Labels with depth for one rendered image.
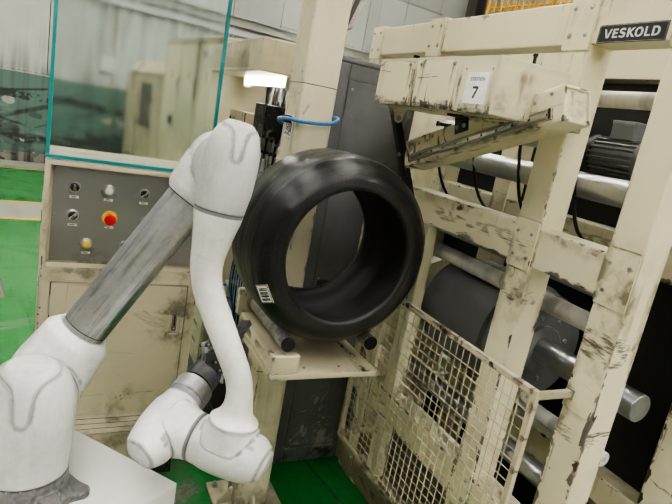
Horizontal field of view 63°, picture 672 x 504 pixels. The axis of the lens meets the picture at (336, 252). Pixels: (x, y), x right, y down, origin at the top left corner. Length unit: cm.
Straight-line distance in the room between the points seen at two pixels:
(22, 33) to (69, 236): 843
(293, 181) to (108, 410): 128
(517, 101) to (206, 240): 86
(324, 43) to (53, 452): 138
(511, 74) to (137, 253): 99
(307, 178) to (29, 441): 88
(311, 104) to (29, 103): 875
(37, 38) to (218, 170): 947
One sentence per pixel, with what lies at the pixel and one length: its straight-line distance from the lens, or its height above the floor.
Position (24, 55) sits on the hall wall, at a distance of 1047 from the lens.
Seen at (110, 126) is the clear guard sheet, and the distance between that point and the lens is 208.
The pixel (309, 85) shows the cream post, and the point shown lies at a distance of 189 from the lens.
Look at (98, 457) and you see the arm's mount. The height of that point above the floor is 74.
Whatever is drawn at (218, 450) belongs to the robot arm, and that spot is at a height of 89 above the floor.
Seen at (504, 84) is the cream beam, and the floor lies 172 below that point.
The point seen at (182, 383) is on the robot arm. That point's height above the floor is 94.
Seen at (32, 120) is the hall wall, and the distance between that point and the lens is 1044.
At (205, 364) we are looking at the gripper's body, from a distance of 134.
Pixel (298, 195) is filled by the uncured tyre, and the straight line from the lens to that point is 150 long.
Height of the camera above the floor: 156
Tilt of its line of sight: 13 degrees down
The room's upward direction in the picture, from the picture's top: 10 degrees clockwise
